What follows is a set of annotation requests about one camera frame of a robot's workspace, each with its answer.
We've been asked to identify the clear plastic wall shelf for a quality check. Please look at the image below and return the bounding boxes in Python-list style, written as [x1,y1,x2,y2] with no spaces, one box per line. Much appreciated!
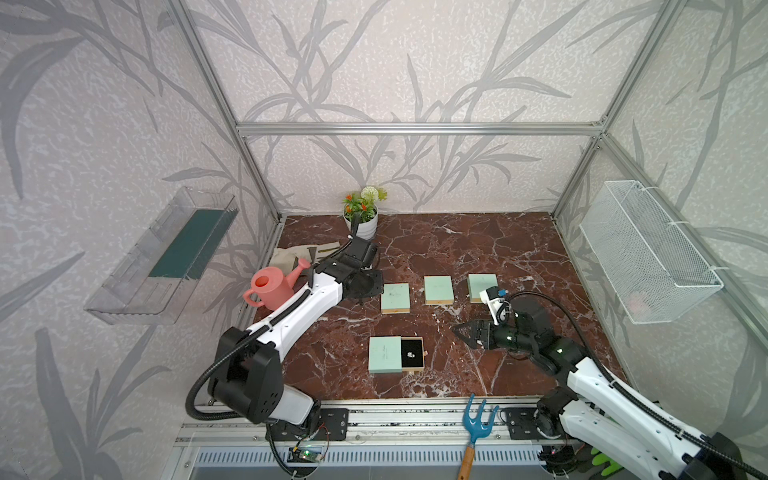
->
[84,187,239,325]

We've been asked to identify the blue hand rake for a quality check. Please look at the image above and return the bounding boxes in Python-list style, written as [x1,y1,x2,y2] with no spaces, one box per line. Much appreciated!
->
[457,394,500,480]

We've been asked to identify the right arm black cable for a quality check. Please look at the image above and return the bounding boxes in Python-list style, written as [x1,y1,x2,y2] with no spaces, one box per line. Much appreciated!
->
[506,290,768,480]

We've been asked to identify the pink watering can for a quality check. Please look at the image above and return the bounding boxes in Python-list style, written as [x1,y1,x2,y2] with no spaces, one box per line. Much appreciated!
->
[243,259,311,311]

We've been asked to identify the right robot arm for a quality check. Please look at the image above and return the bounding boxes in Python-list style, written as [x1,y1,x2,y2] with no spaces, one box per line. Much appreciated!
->
[452,287,764,479]

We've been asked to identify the white wire mesh basket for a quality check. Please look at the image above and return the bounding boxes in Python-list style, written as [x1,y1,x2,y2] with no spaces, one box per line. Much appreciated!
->
[580,180,724,325]

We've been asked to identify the beige gardening gloves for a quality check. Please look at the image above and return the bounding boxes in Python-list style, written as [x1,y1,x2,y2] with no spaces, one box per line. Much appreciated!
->
[269,242,340,275]

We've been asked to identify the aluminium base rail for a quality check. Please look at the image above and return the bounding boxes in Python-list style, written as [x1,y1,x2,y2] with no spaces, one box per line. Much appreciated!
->
[173,396,585,469]

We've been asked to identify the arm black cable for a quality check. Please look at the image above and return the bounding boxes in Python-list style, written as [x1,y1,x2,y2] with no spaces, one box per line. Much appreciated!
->
[184,215,367,422]
[506,290,768,480]

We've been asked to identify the potted plant white pot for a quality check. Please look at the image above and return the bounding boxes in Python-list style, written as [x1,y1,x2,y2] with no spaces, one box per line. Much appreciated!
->
[343,185,388,240]

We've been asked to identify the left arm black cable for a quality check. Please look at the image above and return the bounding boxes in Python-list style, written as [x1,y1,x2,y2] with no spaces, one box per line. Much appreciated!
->
[184,215,367,422]

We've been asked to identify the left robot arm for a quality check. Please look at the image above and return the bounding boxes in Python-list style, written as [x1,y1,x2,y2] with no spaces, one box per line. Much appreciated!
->
[185,235,383,437]

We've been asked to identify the green work glove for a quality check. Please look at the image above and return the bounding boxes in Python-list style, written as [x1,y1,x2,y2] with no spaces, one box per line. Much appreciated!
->
[590,447,624,480]

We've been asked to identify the mint drawer jewelry box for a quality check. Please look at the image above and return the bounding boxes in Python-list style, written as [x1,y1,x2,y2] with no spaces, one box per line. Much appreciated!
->
[424,275,455,305]

